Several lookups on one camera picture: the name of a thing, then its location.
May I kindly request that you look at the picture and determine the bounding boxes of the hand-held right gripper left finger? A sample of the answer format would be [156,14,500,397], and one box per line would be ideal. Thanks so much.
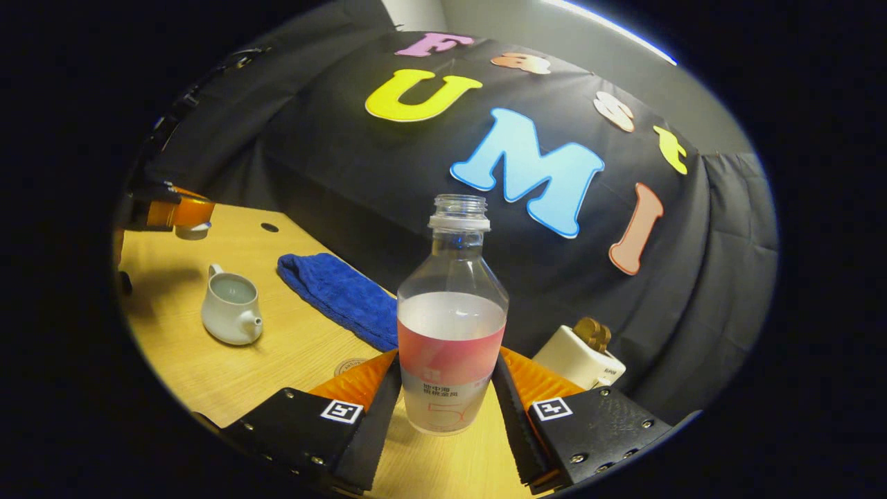
[220,350,403,494]

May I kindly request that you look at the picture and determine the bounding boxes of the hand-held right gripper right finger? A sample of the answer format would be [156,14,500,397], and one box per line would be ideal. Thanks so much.
[491,347,673,494]

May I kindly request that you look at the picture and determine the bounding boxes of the blue towel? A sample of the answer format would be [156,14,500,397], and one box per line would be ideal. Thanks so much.
[277,253,399,353]

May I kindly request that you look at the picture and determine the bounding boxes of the black backdrop cloth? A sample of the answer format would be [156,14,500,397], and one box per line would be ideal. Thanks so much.
[142,0,780,423]

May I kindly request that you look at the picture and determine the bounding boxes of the clear water bottle pink label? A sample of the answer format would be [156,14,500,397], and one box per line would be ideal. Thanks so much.
[396,194,510,436]

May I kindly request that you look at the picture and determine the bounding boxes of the white toaster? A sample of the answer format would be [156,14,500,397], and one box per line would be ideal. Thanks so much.
[532,324,626,390]

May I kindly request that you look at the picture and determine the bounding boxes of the white ceramic teacup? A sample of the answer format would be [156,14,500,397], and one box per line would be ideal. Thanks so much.
[201,263,264,346]

